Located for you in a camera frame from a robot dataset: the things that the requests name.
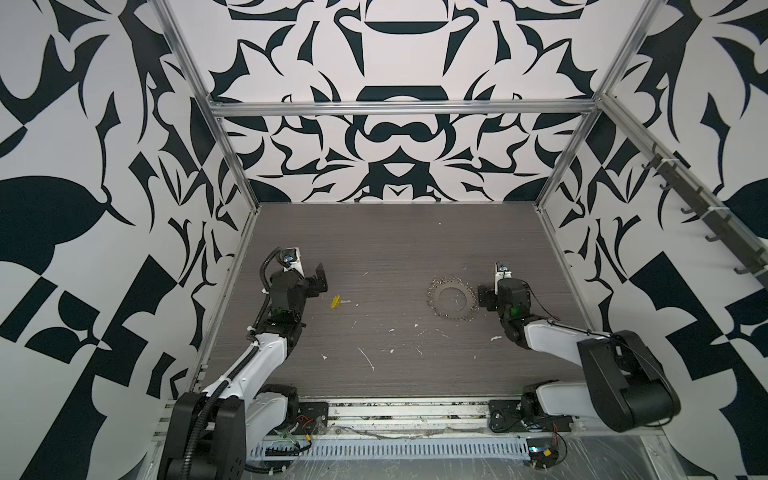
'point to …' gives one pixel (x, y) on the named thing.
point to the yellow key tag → (335, 302)
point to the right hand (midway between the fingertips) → (503, 282)
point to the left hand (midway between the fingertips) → (303, 261)
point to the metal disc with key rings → (453, 298)
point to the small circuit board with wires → (543, 452)
